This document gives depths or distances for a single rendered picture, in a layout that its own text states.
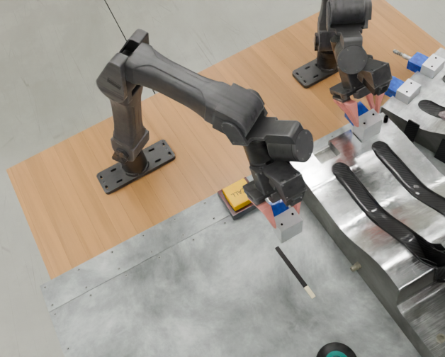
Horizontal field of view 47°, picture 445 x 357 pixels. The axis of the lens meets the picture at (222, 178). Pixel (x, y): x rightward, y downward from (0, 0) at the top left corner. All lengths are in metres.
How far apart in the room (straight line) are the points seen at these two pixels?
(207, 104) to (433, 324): 0.59
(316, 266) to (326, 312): 0.10
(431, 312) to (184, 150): 0.69
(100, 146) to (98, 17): 1.79
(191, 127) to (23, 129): 1.46
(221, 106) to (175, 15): 2.15
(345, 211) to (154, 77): 0.49
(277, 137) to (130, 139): 0.41
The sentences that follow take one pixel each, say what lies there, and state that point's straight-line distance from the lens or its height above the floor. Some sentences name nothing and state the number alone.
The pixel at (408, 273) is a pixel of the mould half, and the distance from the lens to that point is 1.02.
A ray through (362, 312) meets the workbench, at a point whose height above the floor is 0.80.
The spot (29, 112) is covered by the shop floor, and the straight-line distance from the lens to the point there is 2.76.
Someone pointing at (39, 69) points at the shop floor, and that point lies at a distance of 2.96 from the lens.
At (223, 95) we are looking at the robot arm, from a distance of 0.88.
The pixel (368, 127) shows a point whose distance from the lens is 1.18.
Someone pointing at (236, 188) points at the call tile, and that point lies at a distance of 1.20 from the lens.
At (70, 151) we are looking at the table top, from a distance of 1.43.
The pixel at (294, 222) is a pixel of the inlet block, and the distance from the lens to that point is 1.01.
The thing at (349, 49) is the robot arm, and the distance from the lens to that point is 1.03.
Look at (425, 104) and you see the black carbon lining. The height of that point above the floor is 0.85.
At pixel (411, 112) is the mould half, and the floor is 0.86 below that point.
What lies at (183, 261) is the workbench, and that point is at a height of 0.80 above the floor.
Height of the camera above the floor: 1.86
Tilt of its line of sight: 57 degrees down
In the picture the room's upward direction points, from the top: 12 degrees counter-clockwise
